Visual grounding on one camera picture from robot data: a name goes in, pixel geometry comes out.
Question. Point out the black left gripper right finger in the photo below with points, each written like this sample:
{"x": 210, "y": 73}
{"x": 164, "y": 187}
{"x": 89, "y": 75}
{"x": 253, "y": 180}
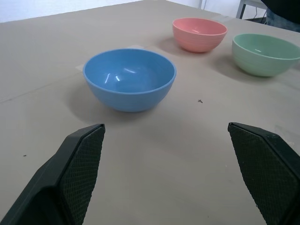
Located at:
{"x": 264, "y": 168}

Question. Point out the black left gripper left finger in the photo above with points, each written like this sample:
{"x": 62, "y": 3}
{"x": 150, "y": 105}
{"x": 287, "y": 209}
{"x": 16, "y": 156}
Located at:
{"x": 70, "y": 178}

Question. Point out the person in dark top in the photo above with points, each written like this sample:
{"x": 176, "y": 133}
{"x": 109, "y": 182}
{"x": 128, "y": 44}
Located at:
{"x": 282, "y": 14}

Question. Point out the green plastic bowl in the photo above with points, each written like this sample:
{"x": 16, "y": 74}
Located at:
{"x": 262, "y": 58}

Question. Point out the red plastic bowl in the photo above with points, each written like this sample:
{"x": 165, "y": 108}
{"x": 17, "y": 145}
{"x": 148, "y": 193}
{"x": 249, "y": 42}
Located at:
{"x": 199, "y": 37}

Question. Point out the grey metal table leg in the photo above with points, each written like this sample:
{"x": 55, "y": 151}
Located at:
{"x": 241, "y": 8}

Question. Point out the blue plastic bowl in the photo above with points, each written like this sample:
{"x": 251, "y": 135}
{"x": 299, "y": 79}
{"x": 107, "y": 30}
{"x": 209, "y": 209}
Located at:
{"x": 124, "y": 79}

